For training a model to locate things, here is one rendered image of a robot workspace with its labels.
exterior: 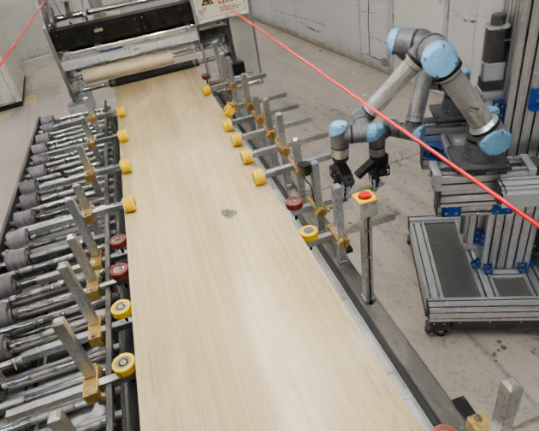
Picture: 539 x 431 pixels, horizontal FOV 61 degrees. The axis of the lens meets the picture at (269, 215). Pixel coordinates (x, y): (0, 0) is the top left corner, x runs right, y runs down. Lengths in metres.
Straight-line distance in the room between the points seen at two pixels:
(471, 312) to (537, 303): 0.32
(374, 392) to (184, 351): 0.65
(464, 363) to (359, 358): 1.23
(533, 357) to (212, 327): 1.74
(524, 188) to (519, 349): 0.97
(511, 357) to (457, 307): 0.37
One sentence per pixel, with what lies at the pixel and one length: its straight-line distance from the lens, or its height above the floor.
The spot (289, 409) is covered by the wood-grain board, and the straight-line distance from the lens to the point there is 1.46.
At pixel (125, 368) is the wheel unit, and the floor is 0.91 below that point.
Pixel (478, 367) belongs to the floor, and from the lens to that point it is 2.70.
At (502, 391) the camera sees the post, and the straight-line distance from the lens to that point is 1.28.
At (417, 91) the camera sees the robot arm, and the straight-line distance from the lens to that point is 2.22.
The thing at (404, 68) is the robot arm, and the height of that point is 1.49.
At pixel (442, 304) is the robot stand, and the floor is 0.23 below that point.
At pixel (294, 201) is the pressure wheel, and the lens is 2.21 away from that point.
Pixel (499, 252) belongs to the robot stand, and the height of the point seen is 0.35.
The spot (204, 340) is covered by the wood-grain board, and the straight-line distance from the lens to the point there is 1.67.
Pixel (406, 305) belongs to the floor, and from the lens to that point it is 2.91.
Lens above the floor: 2.14
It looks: 35 degrees down
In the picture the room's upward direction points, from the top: 11 degrees counter-clockwise
